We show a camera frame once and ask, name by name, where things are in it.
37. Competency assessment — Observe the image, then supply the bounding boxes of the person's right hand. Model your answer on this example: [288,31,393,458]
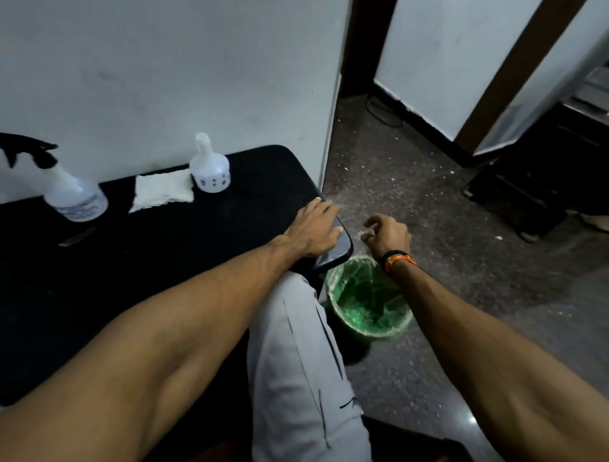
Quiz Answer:
[363,214,413,261]

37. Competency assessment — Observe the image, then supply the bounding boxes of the person's left hand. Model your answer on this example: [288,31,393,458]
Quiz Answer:
[283,196,344,259]

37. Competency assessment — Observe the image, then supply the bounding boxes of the clear plastic bin liner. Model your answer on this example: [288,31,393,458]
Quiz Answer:
[324,228,414,340]

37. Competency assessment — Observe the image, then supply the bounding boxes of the person's right forearm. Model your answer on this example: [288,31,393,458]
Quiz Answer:
[384,259,609,462]

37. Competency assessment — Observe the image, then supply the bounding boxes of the person's left forearm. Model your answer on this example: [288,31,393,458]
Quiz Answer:
[0,234,305,462]

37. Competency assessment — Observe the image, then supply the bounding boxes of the black wristband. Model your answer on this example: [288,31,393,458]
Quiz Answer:
[379,249,411,267]

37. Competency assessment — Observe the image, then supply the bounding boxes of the orange thread wristband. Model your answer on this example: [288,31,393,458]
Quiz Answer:
[384,255,418,275]

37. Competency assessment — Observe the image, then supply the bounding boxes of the green waste bin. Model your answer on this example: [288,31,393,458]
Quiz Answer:
[324,254,414,368]

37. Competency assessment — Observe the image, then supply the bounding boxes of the white nozzle bottle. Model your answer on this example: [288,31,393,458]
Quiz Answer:
[189,132,231,194]

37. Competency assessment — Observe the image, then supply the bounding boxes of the grey trousers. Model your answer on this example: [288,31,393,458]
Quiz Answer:
[246,272,373,462]

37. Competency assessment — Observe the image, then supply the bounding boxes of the white folded cloth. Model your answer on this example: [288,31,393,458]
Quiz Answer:
[128,168,195,214]

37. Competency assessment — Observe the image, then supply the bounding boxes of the dark low furniture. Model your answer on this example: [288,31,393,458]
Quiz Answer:
[461,101,609,244]

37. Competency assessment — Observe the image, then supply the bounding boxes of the clear spray bottle black trigger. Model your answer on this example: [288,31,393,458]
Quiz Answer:
[0,132,109,223]

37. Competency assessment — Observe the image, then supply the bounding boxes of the black floor cable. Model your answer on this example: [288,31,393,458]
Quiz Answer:
[365,94,405,129]

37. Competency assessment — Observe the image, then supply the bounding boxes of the brown wooden door frame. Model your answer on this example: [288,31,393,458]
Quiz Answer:
[453,0,587,156]

